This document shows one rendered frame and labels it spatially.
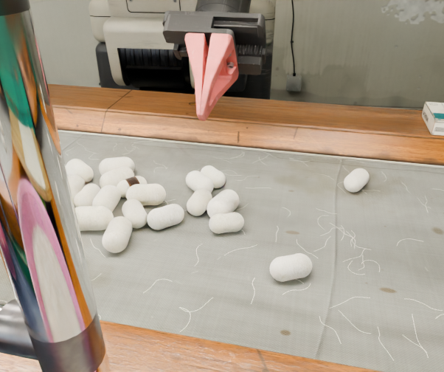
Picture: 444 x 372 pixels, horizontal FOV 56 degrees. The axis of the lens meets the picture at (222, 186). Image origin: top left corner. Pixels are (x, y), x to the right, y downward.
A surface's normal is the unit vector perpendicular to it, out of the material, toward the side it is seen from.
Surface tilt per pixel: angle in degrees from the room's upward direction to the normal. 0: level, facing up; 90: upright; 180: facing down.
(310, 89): 87
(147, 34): 98
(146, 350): 0
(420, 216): 0
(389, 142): 45
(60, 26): 90
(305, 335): 0
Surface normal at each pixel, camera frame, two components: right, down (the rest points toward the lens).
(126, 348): 0.00, -0.86
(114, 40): -0.11, 0.62
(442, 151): -0.15, -0.25
